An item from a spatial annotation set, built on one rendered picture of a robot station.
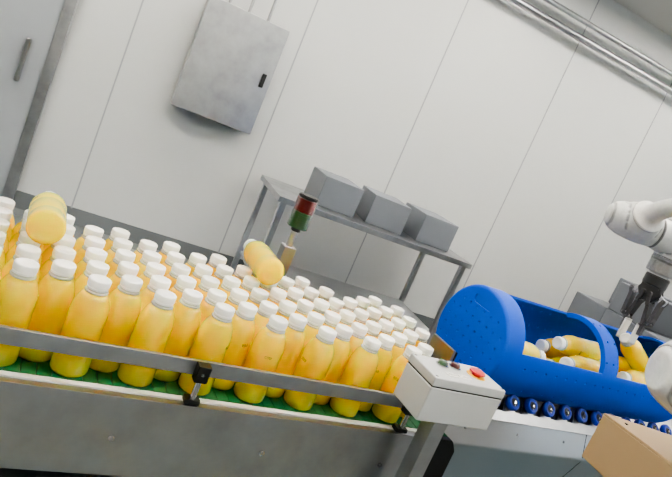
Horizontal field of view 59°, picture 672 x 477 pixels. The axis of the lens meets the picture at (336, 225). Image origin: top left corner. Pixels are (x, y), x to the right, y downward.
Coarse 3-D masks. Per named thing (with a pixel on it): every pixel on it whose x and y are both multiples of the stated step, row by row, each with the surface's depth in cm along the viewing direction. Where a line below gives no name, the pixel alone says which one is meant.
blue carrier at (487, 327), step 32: (480, 288) 166; (448, 320) 173; (480, 320) 162; (512, 320) 155; (544, 320) 192; (576, 320) 193; (480, 352) 159; (512, 352) 153; (608, 352) 174; (512, 384) 160; (544, 384) 163; (576, 384) 168; (608, 384) 174; (640, 384) 180; (640, 416) 191
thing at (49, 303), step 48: (0, 288) 95; (48, 288) 101; (144, 288) 118; (240, 288) 136; (96, 336) 103; (144, 336) 106; (192, 336) 114; (240, 336) 118; (288, 336) 123; (336, 336) 130; (144, 384) 109; (192, 384) 113; (240, 384) 119
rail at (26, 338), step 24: (0, 336) 95; (24, 336) 97; (48, 336) 98; (120, 360) 105; (144, 360) 106; (168, 360) 108; (192, 360) 110; (264, 384) 118; (288, 384) 120; (312, 384) 123; (336, 384) 125
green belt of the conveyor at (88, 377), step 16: (0, 368) 98; (16, 368) 100; (32, 368) 101; (48, 368) 103; (112, 384) 107; (160, 384) 113; (176, 384) 115; (224, 400) 117; (240, 400) 119; (272, 400) 125; (336, 416) 130; (368, 416) 136
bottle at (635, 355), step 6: (636, 342) 193; (624, 348) 194; (630, 348) 192; (636, 348) 192; (642, 348) 194; (624, 354) 195; (630, 354) 193; (636, 354) 193; (642, 354) 194; (630, 360) 196; (636, 360) 194; (642, 360) 195; (630, 366) 199; (636, 366) 197; (642, 366) 196
